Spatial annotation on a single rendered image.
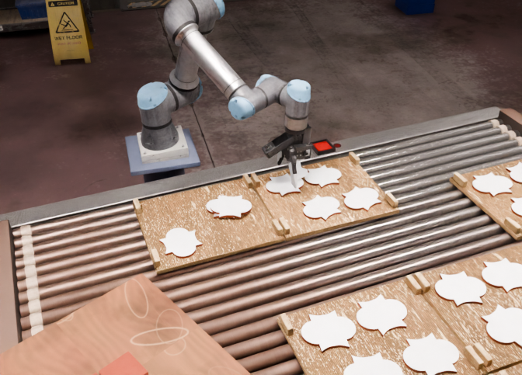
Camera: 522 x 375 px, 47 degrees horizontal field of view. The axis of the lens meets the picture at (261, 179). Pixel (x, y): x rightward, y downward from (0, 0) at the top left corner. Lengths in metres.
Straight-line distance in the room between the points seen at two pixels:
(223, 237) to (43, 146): 2.60
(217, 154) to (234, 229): 2.10
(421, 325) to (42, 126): 3.43
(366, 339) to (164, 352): 0.52
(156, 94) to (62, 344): 1.08
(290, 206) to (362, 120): 2.48
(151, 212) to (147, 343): 0.64
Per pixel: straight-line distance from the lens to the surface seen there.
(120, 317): 1.54
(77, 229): 2.02
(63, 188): 3.85
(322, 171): 2.16
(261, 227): 1.91
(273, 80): 1.96
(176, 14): 2.00
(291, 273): 1.78
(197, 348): 1.45
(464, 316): 1.73
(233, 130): 4.23
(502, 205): 2.16
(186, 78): 2.30
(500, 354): 1.68
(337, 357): 1.57
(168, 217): 1.97
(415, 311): 1.71
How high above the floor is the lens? 2.17
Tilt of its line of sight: 36 degrees down
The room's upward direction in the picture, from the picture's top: straight up
